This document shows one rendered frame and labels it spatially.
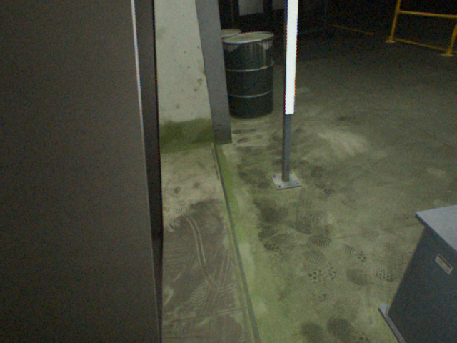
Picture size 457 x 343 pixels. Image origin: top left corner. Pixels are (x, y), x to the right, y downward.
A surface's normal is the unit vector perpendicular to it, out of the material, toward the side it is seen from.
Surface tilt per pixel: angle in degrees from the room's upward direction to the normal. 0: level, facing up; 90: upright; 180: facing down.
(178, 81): 90
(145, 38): 90
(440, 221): 0
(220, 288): 0
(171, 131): 90
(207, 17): 90
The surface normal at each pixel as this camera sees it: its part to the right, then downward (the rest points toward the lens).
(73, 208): 0.17, 0.55
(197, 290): -0.11, -0.82
